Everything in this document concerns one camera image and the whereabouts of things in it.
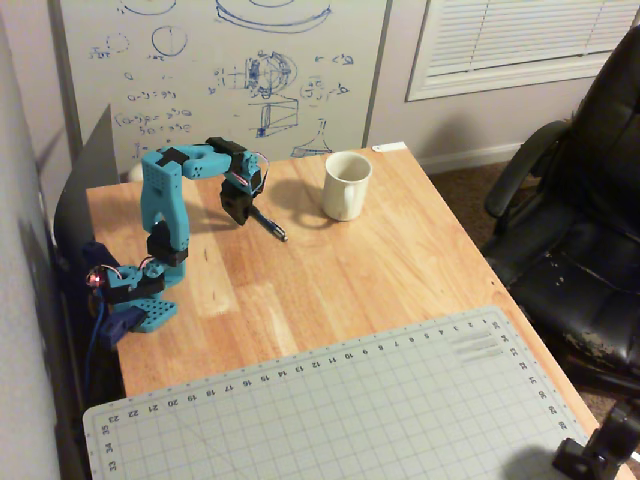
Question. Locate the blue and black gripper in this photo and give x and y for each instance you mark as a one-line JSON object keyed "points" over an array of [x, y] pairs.
{"points": [[238, 208]]}

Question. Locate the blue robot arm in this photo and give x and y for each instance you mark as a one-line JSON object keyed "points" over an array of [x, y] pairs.
{"points": [[160, 190]]}

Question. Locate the dark blue pen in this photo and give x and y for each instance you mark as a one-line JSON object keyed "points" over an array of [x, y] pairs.
{"points": [[270, 226]]}

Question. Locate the cream ceramic mug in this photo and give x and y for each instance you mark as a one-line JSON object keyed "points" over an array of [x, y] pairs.
{"points": [[345, 195]]}

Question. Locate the small white round object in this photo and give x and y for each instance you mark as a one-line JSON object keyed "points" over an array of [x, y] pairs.
{"points": [[133, 174]]}

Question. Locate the whiteboard with blue drawings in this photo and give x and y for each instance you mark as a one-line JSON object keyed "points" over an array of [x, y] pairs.
{"points": [[225, 65]]}

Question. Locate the black motor controller board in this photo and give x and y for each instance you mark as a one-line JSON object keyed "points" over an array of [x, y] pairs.
{"points": [[96, 278]]}

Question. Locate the dark blue table clamp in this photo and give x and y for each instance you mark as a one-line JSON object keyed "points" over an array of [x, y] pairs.
{"points": [[117, 327]]}

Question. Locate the grey gridded cutting mat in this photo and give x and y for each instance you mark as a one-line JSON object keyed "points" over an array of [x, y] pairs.
{"points": [[325, 410]]}

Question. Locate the white window blinds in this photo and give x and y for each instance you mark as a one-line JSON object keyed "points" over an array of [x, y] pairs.
{"points": [[525, 40]]}

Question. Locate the black leather office chair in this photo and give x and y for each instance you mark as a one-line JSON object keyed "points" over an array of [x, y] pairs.
{"points": [[590, 225]]}

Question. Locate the black camera stand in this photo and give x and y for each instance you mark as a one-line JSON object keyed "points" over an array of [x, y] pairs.
{"points": [[595, 450]]}

